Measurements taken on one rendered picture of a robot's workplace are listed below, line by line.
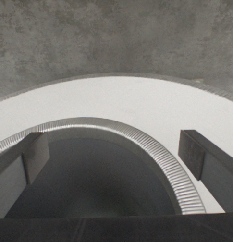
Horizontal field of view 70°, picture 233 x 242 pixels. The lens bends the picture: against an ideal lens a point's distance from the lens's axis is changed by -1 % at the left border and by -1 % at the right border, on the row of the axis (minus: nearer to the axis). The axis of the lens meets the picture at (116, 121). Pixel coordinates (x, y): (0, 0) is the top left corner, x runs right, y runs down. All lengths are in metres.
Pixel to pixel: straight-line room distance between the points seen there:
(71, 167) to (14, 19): 0.75
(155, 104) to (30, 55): 0.77
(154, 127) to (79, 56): 0.64
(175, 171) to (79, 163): 0.36
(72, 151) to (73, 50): 0.56
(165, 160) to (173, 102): 0.22
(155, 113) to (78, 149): 0.27
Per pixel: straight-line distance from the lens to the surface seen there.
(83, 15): 0.91
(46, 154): 0.17
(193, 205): 0.34
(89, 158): 0.60
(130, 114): 0.50
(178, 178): 0.36
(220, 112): 0.53
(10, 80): 1.23
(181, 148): 0.16
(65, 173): 0.68
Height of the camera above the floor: 0.87
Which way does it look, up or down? 49 degrees down
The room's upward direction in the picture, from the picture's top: 172 degrees counter-clockwise
